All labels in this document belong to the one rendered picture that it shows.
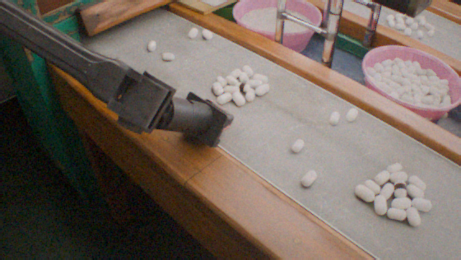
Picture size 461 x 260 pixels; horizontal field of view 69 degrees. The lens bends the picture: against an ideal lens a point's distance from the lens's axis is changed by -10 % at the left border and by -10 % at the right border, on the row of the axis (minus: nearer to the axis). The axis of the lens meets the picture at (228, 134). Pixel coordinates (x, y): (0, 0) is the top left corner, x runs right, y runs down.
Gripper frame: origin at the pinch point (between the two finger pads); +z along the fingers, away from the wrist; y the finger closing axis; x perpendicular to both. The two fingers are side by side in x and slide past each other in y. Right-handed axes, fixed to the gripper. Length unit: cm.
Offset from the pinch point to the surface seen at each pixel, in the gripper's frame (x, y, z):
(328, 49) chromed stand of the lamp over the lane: -23.8, -2.5, 20.9
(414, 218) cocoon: -3.6, -38.9, 3.8
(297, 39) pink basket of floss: -24.1, 11.8, 31.4
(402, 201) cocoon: -4.7, -35.6, 4.9
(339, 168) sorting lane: -3.4, -22.4, 6.6
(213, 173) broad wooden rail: 6.6, -7.9, -9.3
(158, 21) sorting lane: -11, 48, 15
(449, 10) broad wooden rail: -62, -14, 74
